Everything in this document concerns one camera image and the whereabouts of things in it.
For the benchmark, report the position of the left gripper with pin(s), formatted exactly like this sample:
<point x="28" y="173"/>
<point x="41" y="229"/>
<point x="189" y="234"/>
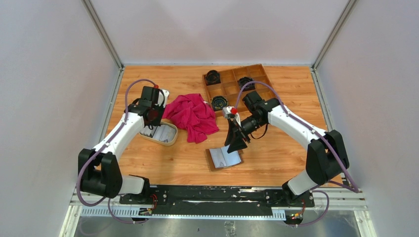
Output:
<point x="157" y="122"/>

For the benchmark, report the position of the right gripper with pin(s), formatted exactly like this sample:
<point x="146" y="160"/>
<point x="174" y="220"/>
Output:
<point x="237" y="142"/>

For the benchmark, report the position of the brown leather card holder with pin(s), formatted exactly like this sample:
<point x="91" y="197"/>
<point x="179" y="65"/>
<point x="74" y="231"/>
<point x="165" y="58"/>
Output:
<point x="219" y="158"/>

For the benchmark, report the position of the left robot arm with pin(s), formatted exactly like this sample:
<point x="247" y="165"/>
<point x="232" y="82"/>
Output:
<point x="98" y="168"/>

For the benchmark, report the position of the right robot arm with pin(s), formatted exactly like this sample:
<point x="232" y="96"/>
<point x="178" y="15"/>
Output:
<point x="326" y="155"/>

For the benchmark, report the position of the beige oval card box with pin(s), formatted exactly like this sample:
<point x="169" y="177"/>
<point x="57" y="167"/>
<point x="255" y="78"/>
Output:
<point x="163" y="139"/>

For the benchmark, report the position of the black coiled belt bottom-left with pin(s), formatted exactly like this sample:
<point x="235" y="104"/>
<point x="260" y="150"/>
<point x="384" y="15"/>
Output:
<point x="218" y="103"/>

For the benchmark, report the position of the magenta cloth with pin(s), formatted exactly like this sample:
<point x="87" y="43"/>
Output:
<point x="191" y="113"/>

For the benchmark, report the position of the wooden compartment tray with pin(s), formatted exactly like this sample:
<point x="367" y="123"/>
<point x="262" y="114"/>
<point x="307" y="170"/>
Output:
<point x="230" y="89"/>

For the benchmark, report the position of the black coiled belt centre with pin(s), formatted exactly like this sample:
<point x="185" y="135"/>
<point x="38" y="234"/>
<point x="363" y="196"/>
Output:
<point x="243" y="84"/>

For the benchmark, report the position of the black coiled belt top-left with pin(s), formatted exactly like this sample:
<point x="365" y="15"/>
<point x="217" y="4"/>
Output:
<point x="212" y="77"/>

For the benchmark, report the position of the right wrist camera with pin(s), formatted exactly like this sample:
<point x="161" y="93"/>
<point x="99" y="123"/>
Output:
<point x="232" y="114"/>

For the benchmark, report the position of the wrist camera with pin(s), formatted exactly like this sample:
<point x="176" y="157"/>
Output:
<point x="163" y="97"/>
<point x="232" y="114"/>

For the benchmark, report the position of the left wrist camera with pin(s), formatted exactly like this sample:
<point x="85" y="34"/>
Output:
<point x="163" y="97"/>

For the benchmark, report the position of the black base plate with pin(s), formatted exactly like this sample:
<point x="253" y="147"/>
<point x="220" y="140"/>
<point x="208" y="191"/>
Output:
<point x="217" y="200"/>

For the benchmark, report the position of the aluminium frame rail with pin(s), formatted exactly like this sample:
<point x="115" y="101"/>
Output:
<point x="326" y="199"/>

